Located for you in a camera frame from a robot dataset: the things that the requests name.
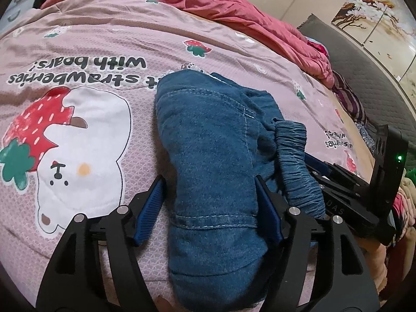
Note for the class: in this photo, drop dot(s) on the person's peach fleece clothing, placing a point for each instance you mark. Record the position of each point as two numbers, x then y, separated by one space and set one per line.
373 260

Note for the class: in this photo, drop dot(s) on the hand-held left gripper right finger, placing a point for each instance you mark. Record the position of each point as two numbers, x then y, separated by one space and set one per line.
267 213

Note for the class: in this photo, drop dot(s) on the pink printed blanket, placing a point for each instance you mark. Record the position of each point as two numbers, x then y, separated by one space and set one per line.
107 45

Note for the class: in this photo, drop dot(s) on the grey padded headboard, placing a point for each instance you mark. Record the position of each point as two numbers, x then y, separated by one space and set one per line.
367 87

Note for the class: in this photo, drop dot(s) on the wall painting panels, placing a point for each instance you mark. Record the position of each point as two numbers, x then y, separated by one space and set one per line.
373 19

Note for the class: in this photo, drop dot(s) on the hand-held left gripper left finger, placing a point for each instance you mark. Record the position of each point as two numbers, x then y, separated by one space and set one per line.
150 209

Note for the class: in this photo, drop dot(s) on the blue pants with lace trim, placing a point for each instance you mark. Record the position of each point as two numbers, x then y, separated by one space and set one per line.
208 156

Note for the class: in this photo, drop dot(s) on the green cloth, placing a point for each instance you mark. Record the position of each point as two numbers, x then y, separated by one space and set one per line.
412 174

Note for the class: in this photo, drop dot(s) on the blue patterned cloth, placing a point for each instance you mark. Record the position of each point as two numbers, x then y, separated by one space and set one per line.
365 138

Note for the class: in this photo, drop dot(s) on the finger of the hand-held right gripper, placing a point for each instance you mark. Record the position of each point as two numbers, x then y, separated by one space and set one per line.
317 164
338 201

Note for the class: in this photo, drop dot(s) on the pink cloth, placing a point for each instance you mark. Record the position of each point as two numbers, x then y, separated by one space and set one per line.
399 209

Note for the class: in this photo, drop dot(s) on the red quilt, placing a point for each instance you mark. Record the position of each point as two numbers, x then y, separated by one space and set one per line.
227 6

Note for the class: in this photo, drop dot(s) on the magenta cloth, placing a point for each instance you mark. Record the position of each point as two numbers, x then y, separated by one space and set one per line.
318 48

